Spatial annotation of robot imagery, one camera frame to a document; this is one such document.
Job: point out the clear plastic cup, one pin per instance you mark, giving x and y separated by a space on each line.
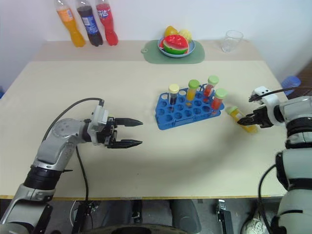
231 41

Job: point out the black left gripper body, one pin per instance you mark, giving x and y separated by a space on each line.
111 132

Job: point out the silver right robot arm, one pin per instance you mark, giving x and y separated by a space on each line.
296 146

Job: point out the dark rounded shape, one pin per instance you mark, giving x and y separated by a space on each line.
131 229

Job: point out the dark cola bottle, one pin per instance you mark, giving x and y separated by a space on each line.
90 24

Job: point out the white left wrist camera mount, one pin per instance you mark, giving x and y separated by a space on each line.
97 117

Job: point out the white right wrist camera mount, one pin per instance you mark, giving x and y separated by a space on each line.
269 101

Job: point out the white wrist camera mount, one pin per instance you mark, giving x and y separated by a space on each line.
269 101
97 117

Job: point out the green-capped red liquid test tube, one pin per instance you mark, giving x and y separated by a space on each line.
218 100
210 86

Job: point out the green placemat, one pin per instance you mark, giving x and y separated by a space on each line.
151 54

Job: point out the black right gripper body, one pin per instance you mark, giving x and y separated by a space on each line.
262 117

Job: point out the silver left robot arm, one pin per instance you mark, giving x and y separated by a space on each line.
57 143

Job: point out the orange soda bottle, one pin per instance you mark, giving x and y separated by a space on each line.
73 29

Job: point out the yellow toy pepper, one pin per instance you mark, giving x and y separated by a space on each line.
170 31

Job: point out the yellow toy fruit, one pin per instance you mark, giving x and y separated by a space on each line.
186 34

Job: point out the grey rounded shape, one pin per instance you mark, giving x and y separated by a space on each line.
185 214

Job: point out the green-capped yellow liquid test tube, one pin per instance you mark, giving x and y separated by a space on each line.
192 90
235 113

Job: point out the toy watermelon slice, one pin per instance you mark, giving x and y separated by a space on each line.
176 45

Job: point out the cream-capped dark liquid test tube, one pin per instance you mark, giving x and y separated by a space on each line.
173 93

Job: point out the blue test tube rack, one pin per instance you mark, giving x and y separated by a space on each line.
181 114

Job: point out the red soda bottle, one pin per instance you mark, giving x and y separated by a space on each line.
108 24

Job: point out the blue plastic water jug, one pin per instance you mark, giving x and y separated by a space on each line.
291 83

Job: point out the light blue bowl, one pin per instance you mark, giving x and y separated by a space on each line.
175 54

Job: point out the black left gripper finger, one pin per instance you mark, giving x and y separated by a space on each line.
128 122
126 143

